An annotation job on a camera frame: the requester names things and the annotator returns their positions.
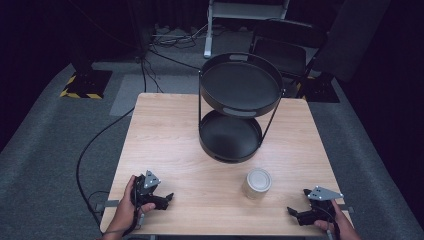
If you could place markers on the black yellow striped base plate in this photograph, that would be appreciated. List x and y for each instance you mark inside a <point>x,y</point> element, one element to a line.
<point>86,84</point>

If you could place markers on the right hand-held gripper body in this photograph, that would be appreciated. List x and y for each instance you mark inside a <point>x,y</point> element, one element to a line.
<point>320,208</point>

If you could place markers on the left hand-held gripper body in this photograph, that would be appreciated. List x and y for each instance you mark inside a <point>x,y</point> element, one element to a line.
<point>143,195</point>

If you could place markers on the person's right hand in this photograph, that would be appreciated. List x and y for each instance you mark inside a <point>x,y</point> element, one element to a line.
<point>338,220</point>

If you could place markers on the person's left hand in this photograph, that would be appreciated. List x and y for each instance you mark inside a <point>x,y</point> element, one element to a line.
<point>125,210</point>

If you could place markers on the black two-tier round tray rack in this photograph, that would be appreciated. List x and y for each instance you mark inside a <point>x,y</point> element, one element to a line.
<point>238,106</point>

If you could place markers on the black folding chair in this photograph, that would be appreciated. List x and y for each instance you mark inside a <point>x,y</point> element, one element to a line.
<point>286,53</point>

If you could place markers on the grey table bracket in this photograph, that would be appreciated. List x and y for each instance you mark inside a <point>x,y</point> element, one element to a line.
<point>108,205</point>
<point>349,209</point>

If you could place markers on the white metal stand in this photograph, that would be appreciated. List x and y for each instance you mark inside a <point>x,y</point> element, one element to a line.
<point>233,20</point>

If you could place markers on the dark grey panel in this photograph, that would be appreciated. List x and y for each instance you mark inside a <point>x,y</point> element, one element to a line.
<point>353,36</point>

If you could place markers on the silver metal can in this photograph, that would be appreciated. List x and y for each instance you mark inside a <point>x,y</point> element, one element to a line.
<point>256,184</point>

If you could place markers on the black stand base plate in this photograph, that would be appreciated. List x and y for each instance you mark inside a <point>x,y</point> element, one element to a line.
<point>320,88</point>

